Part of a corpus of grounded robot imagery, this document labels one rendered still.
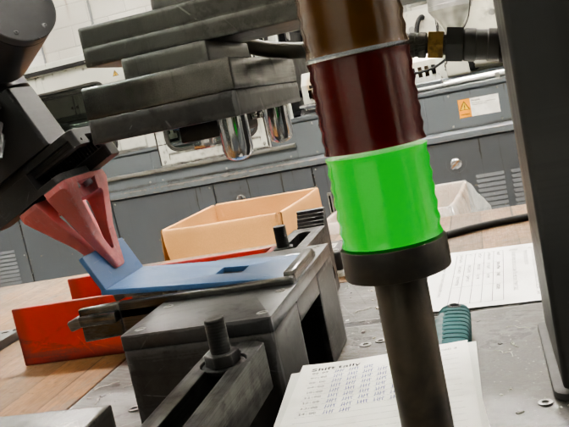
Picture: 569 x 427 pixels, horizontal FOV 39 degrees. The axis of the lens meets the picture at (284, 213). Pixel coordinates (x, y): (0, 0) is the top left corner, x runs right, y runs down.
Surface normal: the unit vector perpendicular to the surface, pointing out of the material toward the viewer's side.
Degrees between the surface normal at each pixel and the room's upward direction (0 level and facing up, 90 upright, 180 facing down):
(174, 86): 90
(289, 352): 90
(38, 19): 69
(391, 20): 76
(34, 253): 90
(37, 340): 90
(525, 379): 0
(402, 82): 104
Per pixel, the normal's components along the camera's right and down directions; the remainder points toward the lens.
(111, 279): 0.77, -0.56
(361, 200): -0.55, -0.02
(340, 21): -0.23, 0.43
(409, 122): 0.60, -0.26
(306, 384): -0.19, -0.97
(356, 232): -0.74, 0.00
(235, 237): -0.29, 0.15
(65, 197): 0.00, 0.47
